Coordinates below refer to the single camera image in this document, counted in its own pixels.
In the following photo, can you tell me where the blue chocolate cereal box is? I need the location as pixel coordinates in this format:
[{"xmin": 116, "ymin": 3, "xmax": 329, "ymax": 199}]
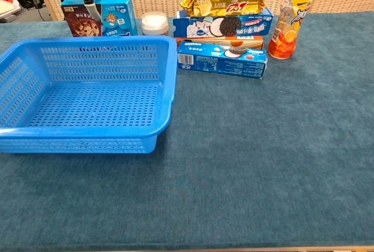
[{"xmin": 61, "ymin": 0, "xmax": 138, "ymax": 37}]

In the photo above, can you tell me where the transparent jar with white lid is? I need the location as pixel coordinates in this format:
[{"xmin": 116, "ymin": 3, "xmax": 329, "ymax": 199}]
[{"xmin": 141, "ymin": 12, "xmax": 169, "ymax": 37}]

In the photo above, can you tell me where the gold snack packet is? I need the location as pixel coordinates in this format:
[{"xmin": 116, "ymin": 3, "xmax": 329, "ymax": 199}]
[{"xmin": 180, "ymin": 0, "xmax": 266, "ymax": 18}]

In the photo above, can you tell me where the blue box with barcode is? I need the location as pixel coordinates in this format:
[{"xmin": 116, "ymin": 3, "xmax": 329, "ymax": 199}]
[{"xmin": 176, "ymin": 40, "xmax": 268, "ymax": 80}]

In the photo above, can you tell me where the orange brown biscuit box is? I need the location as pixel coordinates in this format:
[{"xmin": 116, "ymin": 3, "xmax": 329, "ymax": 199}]
[{"xmin": 174, "ymin": 35, "xmax": 264, "ymax": 50}]

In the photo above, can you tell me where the blue box with large cookie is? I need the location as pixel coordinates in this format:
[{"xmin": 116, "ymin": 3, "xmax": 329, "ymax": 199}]
[{"xmin": 172, "ymin": 8, "xmax": 275, "ymax": 39}]

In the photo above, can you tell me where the white side table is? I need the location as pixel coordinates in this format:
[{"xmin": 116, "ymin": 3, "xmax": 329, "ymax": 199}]
[{"xmin": 0, "ymin": 0, "xmax": 22, "ymax": 21}]

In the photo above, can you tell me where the blue perforated plastic basket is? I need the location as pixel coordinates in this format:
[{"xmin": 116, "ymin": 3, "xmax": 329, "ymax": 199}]
[{"xmin": 0, "ymin": 35, "xmax": 178, "ymax": 154}]

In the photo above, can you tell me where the orange drink bottle yellow cap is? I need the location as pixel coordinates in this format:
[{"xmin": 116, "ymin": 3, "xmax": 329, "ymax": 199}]
[{"xmin": 268, "ymin": 0, "xmax": 318, "ymax": 60}]

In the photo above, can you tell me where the teal table mat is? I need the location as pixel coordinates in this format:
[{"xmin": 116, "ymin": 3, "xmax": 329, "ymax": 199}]
[{"xmin": 0, "ymin": 11, "xmax": 374, "ymax": 250}]

